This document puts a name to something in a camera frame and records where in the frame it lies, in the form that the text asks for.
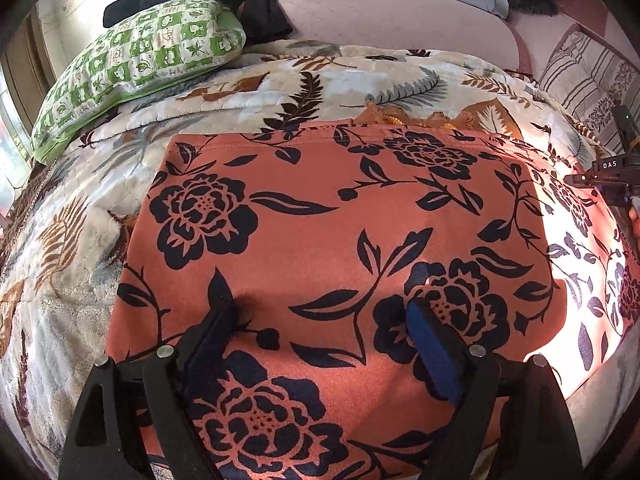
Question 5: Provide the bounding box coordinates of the pink bolster cushion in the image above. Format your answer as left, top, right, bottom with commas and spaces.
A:
272, 0, 533, 78

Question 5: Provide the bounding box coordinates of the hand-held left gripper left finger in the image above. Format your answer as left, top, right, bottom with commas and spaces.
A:
59, 297, 241, 480

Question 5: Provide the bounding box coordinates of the leaf print blanket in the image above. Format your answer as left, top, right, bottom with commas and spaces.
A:
0, 40, 640, 480

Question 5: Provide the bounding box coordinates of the green checked pillow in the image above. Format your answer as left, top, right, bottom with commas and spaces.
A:
30, 0, 247, 166

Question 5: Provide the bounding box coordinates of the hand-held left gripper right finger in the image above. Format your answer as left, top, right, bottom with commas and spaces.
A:
405, 299, 584, 480

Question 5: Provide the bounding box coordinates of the striped floral cushion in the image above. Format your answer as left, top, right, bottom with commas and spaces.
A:
537, 30, 640, 157

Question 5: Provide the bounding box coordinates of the wooden window frame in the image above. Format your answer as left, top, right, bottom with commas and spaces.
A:
0, 7, 58, 111

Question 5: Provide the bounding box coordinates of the orange floral shirt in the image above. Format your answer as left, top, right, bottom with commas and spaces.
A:
107, 102, 640, 480

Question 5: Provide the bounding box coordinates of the pink padded armrest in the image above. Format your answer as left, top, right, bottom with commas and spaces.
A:
505, 0, 640, 77

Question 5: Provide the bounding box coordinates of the stained glass window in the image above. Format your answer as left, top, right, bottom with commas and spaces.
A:
0, 95, 32, 201

